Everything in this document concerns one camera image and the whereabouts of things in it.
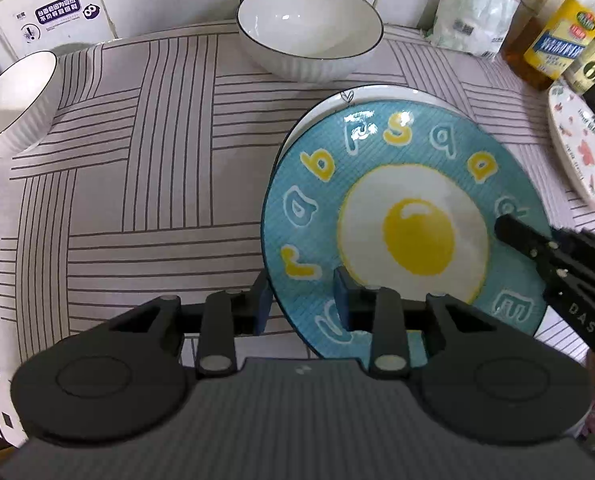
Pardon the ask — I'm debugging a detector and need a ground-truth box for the oil bottle with yellow label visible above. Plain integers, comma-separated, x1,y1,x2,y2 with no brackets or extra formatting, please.
501,0,595,92

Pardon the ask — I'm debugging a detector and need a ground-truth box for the white plate with leaf mark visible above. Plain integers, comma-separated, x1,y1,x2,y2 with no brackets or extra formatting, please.
276,84,553,341

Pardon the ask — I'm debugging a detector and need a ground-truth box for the white ribbed bowl black rim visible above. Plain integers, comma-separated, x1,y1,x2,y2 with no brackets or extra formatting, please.
0,50,64,157
236,0,384,84

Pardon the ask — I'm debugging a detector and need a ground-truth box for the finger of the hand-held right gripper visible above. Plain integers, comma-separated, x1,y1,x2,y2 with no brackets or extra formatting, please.
494,214,595,303

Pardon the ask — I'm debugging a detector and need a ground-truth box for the white wall sticker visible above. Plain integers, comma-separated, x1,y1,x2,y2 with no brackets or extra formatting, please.
0,0,111,57

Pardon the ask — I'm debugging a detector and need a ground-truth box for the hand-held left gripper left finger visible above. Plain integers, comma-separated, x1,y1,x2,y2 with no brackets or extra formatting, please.
108,270,273,377

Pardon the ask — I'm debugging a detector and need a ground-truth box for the grey striped table mat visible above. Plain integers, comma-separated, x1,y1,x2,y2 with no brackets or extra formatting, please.
0,22,595,448

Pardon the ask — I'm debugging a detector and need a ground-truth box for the white plastic bag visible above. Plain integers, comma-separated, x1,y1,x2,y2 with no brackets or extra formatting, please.
430,0,521,58

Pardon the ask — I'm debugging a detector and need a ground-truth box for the blue egg print plate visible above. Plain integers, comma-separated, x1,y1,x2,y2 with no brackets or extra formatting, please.
261,100,553,361

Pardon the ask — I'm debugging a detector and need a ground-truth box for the white plate with pink print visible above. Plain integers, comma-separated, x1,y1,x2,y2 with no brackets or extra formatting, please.
547,80,595,218

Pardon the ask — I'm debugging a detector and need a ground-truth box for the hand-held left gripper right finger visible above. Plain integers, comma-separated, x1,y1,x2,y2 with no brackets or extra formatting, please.
333,266,489,379

